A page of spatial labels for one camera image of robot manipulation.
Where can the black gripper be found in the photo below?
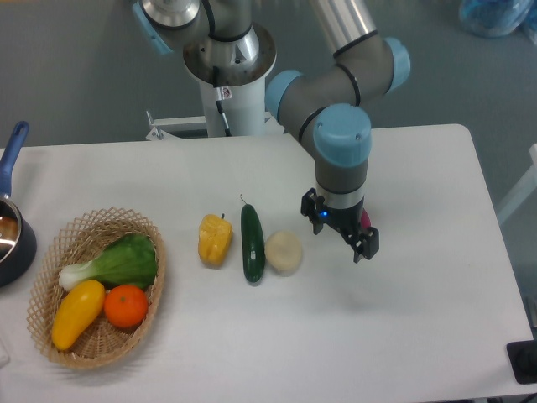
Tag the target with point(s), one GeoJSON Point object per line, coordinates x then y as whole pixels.
{"type": "Point", "coordinates": [347, 222]}

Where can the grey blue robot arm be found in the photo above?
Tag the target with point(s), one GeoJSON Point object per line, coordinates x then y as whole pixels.
{"type": "Point", "coordinates": [324, 113]}

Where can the woven wicker basket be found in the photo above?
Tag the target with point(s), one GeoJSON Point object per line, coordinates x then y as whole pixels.
{"type": "Point", "coordinates": [82, 239]}

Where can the yellow mango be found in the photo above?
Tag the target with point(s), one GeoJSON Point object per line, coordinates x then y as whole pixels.
{"type": "Point", "coordinates": [80, 308]}

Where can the red object behind gripper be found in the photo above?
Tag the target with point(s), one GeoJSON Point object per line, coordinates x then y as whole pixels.
{"type": "Point", "coordinates": [365, 219]}

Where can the beige round bun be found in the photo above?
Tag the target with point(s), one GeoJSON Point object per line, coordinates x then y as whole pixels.
{"type": "Point", "coordinates": [283, 251]}

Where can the dark green cucumber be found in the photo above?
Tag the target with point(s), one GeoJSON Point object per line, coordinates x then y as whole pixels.
{"type": "Point", "coordinates": [253, 251]}

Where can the yellow bell pepper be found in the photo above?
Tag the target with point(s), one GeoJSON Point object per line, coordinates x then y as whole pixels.
{"type": "Point", "coordinates": [214, 239]}

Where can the green bok choy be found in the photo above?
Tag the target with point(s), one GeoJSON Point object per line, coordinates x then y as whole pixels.
{"type": "Point", "coordinates": [131, 260]}

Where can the black device at table edge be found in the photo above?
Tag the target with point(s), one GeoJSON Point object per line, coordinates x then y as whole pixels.
{"type": "Point", "coordinates": [522, 357]}

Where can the orange fruit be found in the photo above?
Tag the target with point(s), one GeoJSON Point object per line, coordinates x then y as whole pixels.
{"type": "Point", "coordinates": [126, 306]}

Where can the blue plastic bag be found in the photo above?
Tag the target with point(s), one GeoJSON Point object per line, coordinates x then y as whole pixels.
{"type": "Point", "coordinates": [497, 19]}

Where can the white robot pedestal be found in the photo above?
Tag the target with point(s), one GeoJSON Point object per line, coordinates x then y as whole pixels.
{"type": "Point", "coordinates": [231, 76]}

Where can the white frame at right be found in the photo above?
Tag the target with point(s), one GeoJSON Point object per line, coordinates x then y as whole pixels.
{"type": "Point", "coordinates": [519, 192]}

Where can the blue handled saucepan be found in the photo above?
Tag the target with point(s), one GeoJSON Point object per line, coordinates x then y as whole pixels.
{"type": "Point", "coordinates": [18, 241]}

